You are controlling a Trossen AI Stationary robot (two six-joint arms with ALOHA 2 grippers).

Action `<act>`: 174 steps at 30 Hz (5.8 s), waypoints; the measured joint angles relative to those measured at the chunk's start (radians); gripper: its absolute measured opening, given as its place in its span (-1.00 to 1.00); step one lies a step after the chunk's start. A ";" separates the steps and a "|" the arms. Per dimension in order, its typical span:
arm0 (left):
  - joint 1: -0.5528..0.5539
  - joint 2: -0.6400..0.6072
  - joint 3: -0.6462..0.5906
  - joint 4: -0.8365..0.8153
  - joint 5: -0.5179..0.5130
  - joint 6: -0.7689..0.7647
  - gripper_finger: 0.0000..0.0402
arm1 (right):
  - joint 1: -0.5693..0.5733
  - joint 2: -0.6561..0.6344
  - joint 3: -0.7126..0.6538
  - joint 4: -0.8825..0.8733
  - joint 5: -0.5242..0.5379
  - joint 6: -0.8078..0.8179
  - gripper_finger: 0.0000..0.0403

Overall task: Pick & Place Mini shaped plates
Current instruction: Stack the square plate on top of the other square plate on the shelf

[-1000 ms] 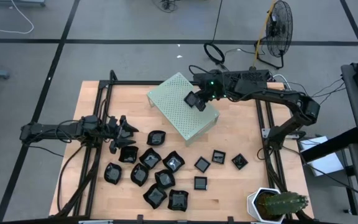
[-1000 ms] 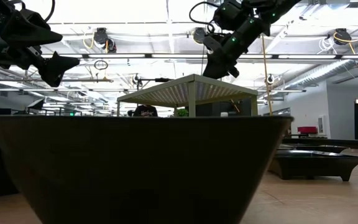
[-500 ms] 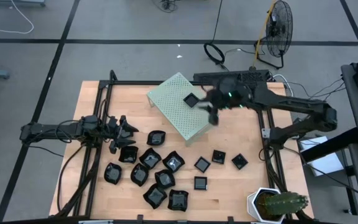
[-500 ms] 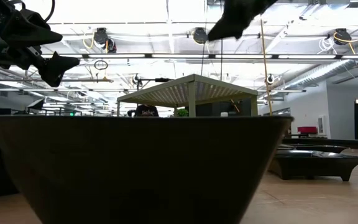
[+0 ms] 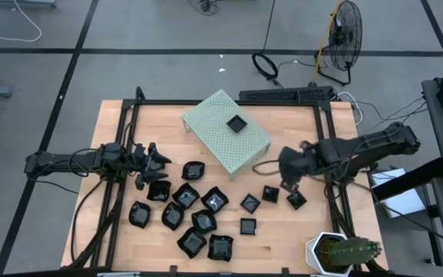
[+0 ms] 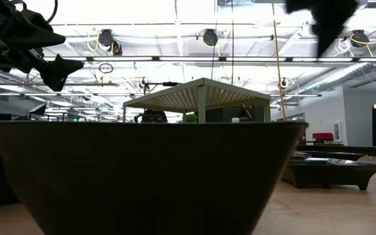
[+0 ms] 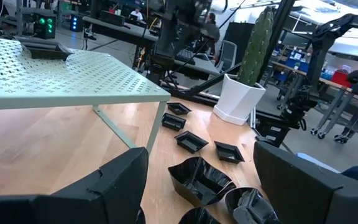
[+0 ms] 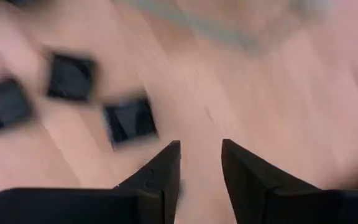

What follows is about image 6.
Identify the silver ventilation duct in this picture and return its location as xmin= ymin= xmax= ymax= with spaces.
xmin=300 ymin=61 xmax=376 ymax=95

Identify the black hanging cable ring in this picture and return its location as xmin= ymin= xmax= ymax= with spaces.
xmin=98 ymin=62 xmax=115 ymax=74

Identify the yellow cable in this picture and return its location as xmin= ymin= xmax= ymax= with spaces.
xmin=270 ymin=0 xmax=288 ymax=122

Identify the red box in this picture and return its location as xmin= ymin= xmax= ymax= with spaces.
xmin=312 ymin=132 xmax=334 ymax=142

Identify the pale green perforated metal shelf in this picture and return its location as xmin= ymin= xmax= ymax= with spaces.
xmin=121 ymin=77 xmax=272 ymax=124

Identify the black ceiling cable reel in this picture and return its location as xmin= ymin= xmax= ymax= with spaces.
xmin=97 ymin=28 xmax=116 ymax=50
xmin=202 ymin=28 xmax=219 ymax=48
xmin=351 ymin=29 xmax=370 ymax=48

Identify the white wall panel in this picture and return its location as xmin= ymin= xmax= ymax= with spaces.
xmin=334 ymin=121 xmax=343 ymax=142

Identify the person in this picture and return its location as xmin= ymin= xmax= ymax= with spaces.
xmin=133 ymin=109 xmax=169 ymax=124

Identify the black wavy square mini plate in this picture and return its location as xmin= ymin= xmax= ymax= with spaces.
xmin=281 ymin=157 xmax=376 ymax=191
xmin=0 ymin=120 xmax=309 ymax=235

